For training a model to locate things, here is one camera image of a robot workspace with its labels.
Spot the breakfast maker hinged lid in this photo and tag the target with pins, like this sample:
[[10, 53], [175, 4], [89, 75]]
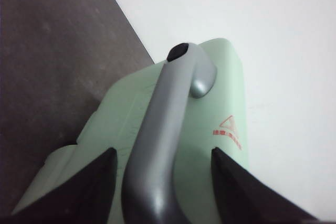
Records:
[[163, 121]]

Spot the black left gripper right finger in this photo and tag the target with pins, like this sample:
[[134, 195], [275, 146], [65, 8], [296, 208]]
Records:
[[242, 198]]

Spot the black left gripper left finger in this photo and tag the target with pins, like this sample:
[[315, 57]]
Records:
[[86, 197]]

